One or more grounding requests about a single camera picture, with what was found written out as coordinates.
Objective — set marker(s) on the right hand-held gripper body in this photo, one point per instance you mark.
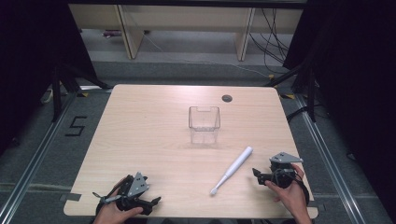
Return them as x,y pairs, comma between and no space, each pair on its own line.
283,174

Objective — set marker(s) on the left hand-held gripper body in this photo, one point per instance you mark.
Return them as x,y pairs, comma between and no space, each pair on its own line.
137,186

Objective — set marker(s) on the white electric toothbrush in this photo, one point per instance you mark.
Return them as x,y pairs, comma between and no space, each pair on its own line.
235,166

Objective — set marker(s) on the clear plastic container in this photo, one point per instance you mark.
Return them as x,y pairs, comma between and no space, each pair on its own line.
204,124

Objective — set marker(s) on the person's left hand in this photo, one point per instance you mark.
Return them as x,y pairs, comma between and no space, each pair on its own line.
109,214

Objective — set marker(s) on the person's right hand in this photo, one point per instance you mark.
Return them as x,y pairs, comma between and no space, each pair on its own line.
292,196

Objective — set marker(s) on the black metal stand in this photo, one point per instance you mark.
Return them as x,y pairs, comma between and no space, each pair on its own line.
57,93
311,93

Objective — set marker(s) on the dark round table grommet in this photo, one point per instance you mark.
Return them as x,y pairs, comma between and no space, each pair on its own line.
227,98

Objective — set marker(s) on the black curtain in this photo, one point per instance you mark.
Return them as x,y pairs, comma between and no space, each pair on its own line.
31,62
358,77

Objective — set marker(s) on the small dark purple item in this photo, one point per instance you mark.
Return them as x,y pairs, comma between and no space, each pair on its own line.
111,33

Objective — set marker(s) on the beige wooden shelf unit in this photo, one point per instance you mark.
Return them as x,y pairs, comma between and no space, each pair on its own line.
186,18

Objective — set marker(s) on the metal floor rail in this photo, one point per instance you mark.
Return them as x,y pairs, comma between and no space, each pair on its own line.
34,161
330,161

